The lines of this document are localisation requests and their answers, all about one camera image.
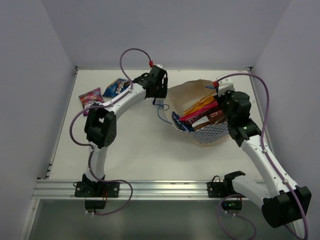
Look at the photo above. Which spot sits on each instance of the orange snack packet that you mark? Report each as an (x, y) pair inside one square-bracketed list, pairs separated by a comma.
[(200, 104)]

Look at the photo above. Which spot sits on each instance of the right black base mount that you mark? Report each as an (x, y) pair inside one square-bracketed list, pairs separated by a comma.
[(217, 188)]

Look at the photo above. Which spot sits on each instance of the brown chocolate snack packet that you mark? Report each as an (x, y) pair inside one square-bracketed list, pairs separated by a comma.
[(211, 117)]

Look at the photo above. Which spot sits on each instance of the blue white snack packet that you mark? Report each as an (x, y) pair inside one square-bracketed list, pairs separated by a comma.
[(158, 101)]

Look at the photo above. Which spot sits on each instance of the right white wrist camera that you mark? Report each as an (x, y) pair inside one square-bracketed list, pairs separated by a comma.
[(223, 85)]

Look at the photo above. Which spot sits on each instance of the pink snack packet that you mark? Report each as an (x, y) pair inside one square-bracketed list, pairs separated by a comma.
[(193, 117)]

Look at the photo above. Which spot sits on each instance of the blue Doritos chip bag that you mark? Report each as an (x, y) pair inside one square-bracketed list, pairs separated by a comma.
[(116, 88)]

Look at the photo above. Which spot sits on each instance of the aluminium mounting rail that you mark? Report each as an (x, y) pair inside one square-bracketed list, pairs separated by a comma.
[(142, 190)]

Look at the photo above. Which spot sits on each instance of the purple Fox's candy bag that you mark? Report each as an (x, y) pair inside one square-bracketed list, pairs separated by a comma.
[(92, 97)]

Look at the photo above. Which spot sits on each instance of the blue checkered paper bag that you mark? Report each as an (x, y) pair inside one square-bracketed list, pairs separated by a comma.
[(181, 97)]

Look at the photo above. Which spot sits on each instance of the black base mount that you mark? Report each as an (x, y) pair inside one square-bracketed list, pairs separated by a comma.
[(217, 188), (96, 194)]

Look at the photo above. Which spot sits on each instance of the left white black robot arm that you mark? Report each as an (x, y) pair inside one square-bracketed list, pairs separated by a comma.
[(101, 122)]

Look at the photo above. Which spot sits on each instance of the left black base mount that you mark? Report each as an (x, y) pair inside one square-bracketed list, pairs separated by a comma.
[(96, 194)]

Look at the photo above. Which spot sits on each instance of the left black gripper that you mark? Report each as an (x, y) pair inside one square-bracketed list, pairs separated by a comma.
[(159, 88)]

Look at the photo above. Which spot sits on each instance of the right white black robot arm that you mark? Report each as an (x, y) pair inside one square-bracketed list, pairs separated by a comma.
[(282, 201)]

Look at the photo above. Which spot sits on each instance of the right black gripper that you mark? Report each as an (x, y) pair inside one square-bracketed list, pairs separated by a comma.
[(229, 93)]

